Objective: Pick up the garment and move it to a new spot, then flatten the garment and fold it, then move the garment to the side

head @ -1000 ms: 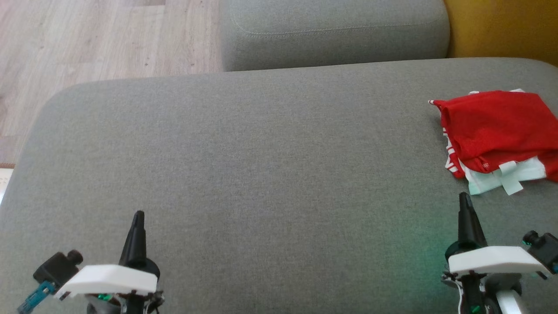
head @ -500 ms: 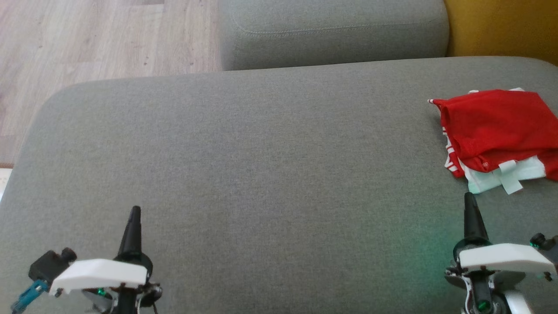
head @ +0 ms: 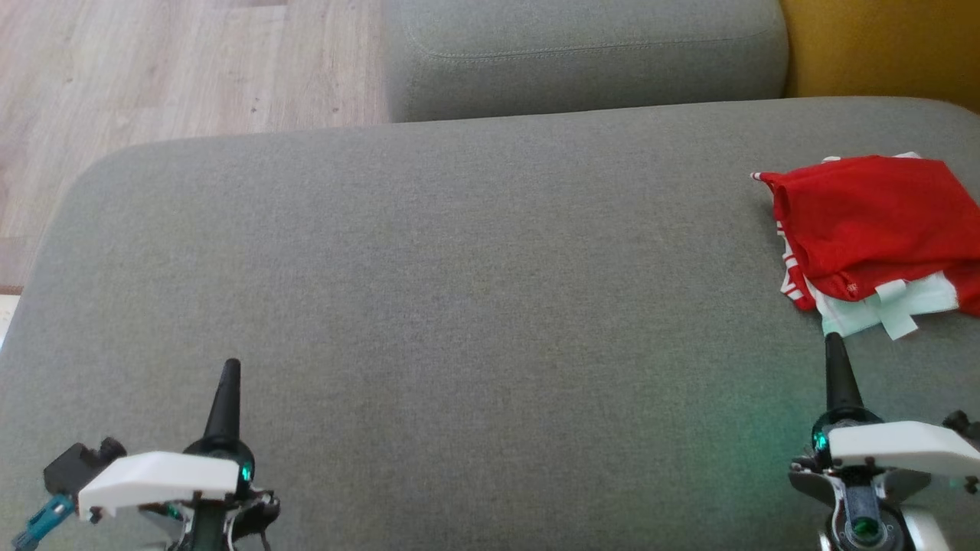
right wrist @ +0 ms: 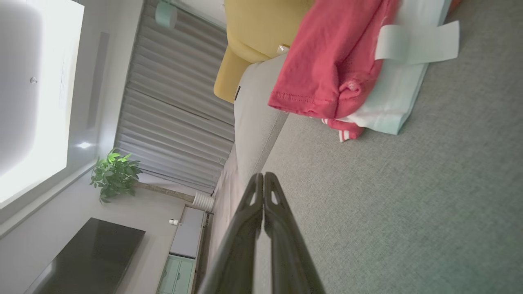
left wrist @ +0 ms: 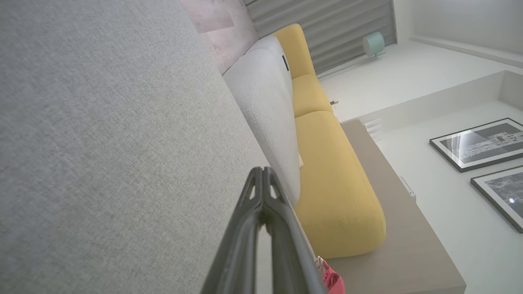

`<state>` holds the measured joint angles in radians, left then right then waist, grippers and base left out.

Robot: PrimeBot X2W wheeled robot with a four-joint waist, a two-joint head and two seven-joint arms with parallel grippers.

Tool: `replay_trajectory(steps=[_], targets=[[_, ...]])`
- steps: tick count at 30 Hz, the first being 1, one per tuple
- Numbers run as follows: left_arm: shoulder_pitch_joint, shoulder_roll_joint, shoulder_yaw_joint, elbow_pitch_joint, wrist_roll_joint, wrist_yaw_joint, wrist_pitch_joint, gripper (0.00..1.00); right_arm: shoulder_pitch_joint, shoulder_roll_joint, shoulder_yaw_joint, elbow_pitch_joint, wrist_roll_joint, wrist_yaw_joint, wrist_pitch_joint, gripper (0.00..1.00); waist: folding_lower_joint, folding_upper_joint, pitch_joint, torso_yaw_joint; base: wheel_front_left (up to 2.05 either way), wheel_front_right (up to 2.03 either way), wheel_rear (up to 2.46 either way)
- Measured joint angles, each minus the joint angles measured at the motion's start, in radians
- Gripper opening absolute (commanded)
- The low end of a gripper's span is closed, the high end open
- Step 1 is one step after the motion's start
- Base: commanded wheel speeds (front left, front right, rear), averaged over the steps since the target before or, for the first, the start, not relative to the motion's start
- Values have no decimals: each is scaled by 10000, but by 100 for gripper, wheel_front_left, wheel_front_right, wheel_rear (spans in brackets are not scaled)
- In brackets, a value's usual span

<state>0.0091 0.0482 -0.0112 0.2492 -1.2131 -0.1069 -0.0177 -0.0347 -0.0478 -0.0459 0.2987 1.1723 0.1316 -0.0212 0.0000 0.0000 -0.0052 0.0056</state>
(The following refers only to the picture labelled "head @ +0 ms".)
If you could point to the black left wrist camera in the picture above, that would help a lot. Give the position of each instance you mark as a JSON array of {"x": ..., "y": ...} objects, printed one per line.
[{"x": 73, "y": 467}]

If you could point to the grey sofa ottoman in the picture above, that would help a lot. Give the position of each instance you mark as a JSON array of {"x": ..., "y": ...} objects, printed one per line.
[{"x": 459, "y": 306}]

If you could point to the yellow sofa back cushion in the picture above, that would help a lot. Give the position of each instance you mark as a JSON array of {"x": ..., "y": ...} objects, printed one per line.
[{"x": 880, "y": 46}]

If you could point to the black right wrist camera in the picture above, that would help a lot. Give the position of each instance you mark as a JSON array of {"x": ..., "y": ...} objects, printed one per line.
[{"x": 961, "y": 425}]

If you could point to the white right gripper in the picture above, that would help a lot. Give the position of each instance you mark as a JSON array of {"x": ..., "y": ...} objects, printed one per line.
[{"x": 896, "y": 448}]

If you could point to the grey sofa seat cushion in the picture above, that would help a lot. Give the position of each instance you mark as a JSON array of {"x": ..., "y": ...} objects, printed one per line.
[{"x": 582, "y": 53}]

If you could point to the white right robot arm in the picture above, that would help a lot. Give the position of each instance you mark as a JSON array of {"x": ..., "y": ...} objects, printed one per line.
[{"x": 926, "y": 532}]

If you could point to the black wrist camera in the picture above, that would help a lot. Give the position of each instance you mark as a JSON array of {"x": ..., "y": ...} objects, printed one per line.
[
  {"x": 961, "y": 425},
  {"x": 73, "y": 467}
]

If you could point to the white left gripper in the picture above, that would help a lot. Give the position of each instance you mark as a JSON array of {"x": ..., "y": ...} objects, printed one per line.
[{"x": 161, "y": 478}]

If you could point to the red T-shirt with white sleeves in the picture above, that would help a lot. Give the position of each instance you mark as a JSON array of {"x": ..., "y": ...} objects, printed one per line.
[{"x": 880, "y": 214}]

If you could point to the red shorts with white stripes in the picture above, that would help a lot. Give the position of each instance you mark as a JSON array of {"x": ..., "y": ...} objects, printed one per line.
[{"x": 850, "y": 314}]

